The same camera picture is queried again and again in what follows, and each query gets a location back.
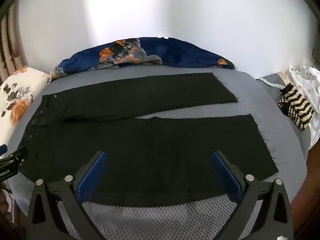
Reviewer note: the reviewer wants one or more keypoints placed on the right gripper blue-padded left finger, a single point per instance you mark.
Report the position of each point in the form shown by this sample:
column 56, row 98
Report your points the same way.
column 44, row 218

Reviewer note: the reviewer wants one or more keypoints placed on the black white striped knit item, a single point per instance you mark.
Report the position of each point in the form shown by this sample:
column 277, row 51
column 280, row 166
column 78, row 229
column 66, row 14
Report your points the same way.
column 295, row 106

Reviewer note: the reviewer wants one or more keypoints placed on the black pants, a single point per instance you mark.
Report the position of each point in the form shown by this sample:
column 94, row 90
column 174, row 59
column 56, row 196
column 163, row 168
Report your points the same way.
column 151, row 161

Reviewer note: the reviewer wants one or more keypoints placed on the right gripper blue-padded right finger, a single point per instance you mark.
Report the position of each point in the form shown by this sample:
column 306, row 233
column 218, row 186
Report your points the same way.
column 274, row 220

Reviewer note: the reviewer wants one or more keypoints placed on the beige curtain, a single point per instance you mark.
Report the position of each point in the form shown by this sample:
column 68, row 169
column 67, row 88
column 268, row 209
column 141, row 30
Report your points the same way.
column 10, row 44

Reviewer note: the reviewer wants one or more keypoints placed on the white dotted cloth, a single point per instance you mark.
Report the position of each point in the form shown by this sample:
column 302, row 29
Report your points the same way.
column 306, row 79

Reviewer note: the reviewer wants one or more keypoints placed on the navy floral blanket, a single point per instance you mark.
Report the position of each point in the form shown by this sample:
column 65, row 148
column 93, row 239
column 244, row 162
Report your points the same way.
column 150, row 51

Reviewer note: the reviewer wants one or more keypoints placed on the grey mesh mattress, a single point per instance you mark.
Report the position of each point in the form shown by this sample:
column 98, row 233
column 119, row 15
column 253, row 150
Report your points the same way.
column 286, row 143

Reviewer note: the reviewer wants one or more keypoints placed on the white floral pillow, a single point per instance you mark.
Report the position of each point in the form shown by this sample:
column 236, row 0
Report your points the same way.
column 18, row 92

